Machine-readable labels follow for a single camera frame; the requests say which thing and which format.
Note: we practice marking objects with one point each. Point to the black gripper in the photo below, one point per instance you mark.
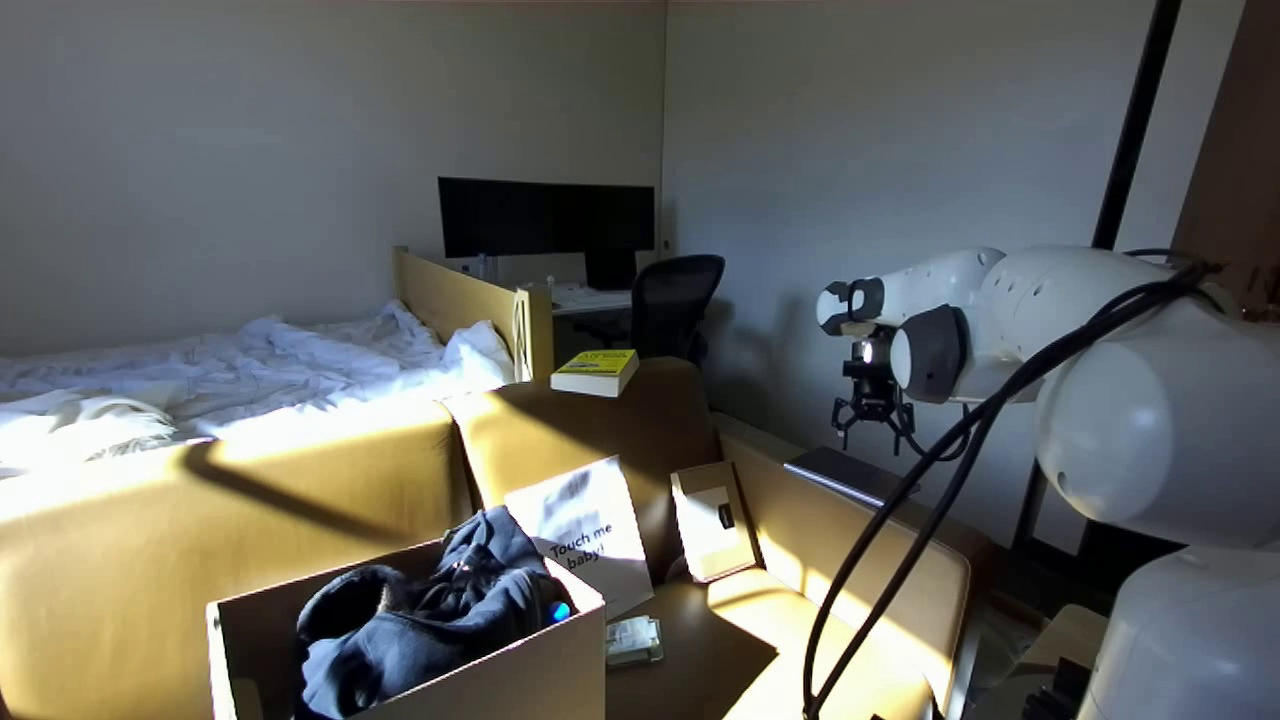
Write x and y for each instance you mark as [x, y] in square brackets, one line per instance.
[875, 382]

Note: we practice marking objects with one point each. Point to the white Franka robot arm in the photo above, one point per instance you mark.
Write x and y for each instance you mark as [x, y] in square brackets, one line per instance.
[1173, 426]

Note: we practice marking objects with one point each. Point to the large tan box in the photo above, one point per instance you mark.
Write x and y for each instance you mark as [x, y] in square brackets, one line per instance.
[854, 573]

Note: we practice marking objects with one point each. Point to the yellow book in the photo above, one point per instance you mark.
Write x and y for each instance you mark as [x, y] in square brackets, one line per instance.
[598, 365]

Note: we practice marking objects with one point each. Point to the open cardboard box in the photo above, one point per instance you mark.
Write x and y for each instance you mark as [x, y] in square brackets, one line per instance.
[535, 666]

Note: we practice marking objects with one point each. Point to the black office chair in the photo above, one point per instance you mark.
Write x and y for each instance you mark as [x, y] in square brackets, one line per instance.
[674, 302]

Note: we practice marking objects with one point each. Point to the white desk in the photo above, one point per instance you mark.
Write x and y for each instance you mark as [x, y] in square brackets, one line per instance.
[593, 302]

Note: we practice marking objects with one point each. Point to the small greenish packet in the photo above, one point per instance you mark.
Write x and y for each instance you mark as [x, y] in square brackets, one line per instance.
[632, 643]

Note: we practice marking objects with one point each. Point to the black pole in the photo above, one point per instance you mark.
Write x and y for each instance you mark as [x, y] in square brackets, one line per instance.
[1133, 132]

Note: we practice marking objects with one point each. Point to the black monitor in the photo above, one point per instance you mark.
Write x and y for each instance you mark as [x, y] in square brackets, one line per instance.
[544, 223]

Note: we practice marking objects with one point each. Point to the brown wooden board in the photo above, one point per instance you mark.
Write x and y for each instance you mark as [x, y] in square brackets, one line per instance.
[1242, 132]

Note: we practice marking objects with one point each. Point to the dark blue clothes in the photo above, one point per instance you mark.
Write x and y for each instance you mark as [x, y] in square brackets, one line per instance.
[443, 601]

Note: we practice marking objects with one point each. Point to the white bedding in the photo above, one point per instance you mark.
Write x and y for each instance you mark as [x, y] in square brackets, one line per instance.
[200, 382]

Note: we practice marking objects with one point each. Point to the light wooden bed frame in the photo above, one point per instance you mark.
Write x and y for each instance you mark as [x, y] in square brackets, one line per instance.
[454, 302]

